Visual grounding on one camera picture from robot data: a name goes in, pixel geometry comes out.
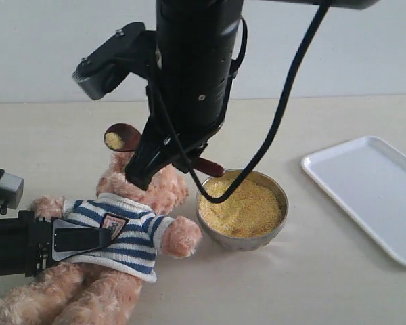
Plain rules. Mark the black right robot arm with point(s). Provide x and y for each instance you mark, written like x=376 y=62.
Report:
x=182 y=23

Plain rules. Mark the dark red wooden spoon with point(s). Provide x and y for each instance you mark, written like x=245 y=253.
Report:
x=122 y=137

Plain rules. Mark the beige teddy bear striped shirt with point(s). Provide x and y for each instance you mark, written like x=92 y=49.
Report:
x=103 y=287

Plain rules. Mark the metal bowl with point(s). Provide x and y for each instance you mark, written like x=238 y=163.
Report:
x=249 y=244

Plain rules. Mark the white rectangular plastic tray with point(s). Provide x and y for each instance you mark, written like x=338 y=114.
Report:
x=366 y=178

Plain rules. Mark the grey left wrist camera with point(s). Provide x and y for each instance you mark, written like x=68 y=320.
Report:
x=11 y=190

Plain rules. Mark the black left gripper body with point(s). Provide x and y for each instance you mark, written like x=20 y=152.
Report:
x=25 y=242

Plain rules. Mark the yellow millet grains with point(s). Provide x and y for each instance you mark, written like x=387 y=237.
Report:
x=251 y=211

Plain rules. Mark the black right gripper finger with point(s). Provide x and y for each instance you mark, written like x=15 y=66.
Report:
x=194 y=159
x=154 y=151

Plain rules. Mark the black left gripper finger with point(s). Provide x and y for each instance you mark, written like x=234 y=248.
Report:
x=70 y=239

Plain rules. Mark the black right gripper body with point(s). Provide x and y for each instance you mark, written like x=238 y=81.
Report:
x=188 y=96

